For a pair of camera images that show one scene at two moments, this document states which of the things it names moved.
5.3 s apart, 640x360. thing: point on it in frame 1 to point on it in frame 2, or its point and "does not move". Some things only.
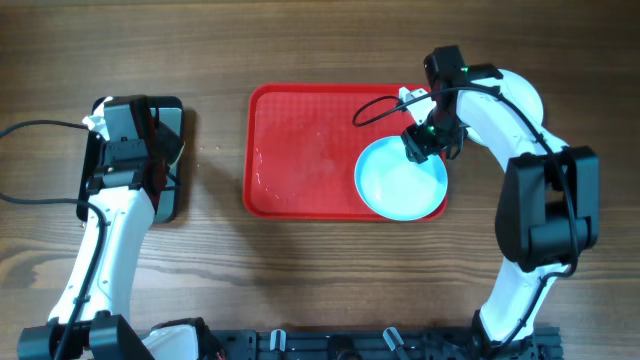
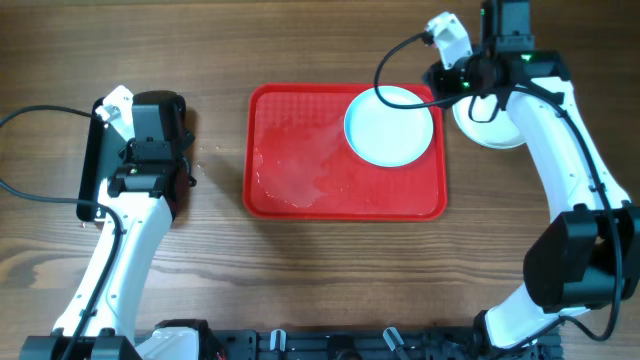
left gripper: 163,145 to 89,163
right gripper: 417,145 to 445,79
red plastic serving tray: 302,144 does not move
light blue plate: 394,185 to 388,136
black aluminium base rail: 540,343 does not move
